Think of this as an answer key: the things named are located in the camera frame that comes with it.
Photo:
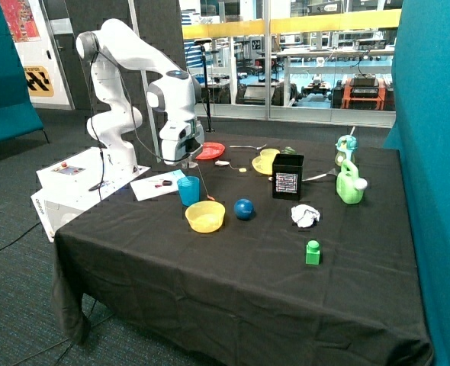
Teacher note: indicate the dark green object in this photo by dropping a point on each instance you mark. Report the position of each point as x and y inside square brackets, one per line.
[289, 151]

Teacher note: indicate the orange-tagged tea bag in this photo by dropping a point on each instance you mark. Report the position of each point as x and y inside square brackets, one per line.
[209, 197]

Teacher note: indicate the teal partition panel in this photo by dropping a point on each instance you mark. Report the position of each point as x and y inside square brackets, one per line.
[421, 133]

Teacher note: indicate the black tablecloth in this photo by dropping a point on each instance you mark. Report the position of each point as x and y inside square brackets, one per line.
[244, 294]

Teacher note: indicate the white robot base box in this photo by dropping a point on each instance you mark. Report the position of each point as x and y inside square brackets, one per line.
[74, 185]

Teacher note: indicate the black box with tag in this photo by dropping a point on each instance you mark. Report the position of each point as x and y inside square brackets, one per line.
[287, 171]

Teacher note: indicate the yellow plastic bowl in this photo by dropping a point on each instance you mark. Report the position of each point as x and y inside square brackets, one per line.
[205, 216]

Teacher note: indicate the blue ball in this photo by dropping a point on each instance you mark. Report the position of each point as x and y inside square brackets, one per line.
[244, 209]

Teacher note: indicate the green-tagged tea bag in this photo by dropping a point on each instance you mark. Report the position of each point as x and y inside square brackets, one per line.
[223, 163]

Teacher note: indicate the white paper sheet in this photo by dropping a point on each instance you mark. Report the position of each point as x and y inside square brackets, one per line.
[157, 185]

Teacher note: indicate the blue plastic cup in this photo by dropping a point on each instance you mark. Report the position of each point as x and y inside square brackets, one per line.
[189, 190]

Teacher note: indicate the green toy block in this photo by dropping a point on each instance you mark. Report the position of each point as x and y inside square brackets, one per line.
[313, 253]

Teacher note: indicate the metal spoon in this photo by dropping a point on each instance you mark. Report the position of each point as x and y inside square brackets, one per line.
[258, 148]

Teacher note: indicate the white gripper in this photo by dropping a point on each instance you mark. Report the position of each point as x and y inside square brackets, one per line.
[181, 140]

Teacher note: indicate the teal toy bottle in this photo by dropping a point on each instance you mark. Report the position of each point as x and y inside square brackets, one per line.
[346, 147]

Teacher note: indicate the black stand pole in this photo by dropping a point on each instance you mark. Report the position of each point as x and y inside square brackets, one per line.
[200, 42]

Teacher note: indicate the yellow tea cup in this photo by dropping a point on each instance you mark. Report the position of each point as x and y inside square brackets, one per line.
[272, 153]

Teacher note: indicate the yellow saucer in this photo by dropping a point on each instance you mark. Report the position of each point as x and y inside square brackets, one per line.
[263, 164]

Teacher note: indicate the red plastic plate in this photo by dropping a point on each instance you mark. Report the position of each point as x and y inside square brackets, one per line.
[211, 150]

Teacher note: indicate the crumpled white paper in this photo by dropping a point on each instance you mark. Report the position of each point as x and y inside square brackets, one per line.
[304, 216]

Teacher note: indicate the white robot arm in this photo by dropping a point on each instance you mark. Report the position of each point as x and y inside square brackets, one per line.
[176, 93]

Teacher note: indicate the teal sofa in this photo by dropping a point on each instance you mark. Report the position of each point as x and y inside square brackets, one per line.
[17, 115]

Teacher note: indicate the green toy watering can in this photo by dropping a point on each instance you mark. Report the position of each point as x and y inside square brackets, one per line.
[349, 185]

